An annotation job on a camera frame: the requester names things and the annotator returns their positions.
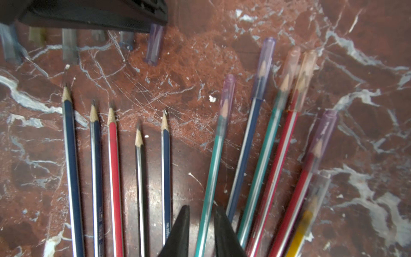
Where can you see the finger of the left gripper black frame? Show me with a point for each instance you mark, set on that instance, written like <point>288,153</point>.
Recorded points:
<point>118,15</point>

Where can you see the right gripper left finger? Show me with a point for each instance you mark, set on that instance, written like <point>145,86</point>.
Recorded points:
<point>177,243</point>

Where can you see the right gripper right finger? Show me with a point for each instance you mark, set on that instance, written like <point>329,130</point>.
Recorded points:
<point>226,242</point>

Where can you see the purple cap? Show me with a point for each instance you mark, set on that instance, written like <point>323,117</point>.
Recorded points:
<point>154,44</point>

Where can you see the clear cap of black pencil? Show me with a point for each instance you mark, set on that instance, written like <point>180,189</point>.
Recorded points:
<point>126,40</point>

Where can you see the blue capped pencil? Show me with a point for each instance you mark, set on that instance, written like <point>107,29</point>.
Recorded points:
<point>166,179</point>

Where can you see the black capped pencil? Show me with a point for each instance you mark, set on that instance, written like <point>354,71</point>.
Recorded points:
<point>140,172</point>

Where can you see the teal capped pencil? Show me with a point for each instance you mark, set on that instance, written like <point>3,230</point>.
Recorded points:
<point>222,123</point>

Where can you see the yellow tinted cap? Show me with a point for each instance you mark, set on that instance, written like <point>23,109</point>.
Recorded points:
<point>38,36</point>

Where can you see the red capped pencil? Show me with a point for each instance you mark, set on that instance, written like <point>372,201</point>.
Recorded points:
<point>115,186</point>

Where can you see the dark blue pencil thin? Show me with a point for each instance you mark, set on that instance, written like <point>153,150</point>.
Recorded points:
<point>72,174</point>

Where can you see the blue tinted cap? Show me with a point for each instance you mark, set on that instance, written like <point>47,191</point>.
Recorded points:
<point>10,44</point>

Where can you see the yellow pencil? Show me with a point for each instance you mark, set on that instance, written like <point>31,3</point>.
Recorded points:
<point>307,216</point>

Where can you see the navy capped pencil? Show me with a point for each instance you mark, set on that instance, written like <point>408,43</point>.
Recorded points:
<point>259,87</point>

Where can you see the green capped pencil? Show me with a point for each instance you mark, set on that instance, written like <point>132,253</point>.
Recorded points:
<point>285,84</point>

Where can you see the maroon capped pencil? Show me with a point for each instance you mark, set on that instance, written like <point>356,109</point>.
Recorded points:
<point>312,161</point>

